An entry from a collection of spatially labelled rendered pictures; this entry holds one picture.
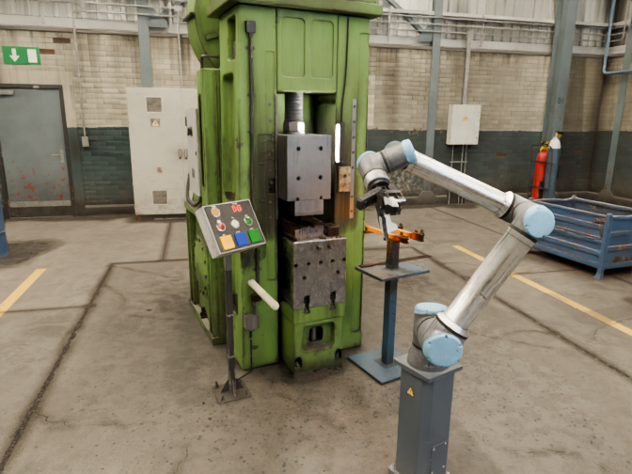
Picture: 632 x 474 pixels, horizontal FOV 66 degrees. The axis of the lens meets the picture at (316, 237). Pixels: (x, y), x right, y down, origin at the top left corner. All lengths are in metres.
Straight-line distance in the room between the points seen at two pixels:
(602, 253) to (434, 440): 4.04
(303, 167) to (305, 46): 0.74
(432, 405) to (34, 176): 7.99
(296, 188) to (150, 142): 5.43
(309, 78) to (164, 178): 5.39
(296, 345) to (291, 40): 1.92
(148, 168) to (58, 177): 1.63
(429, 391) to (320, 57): 2.07
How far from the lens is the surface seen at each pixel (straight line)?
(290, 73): 3.13
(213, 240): 2.64
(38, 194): 9.31
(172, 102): 8.19
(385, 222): 1.68
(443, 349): 2.00
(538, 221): 1.96
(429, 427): 2.35
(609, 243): 6.11
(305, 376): 3.33
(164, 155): 8.23
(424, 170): 1.98
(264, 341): 3.39
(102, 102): 8.95
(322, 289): 3.18
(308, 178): 3.03
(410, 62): 9.74
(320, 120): 3.47
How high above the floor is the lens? 1.67
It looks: 14 degrees down
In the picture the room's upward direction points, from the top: 1 degrees clockwise
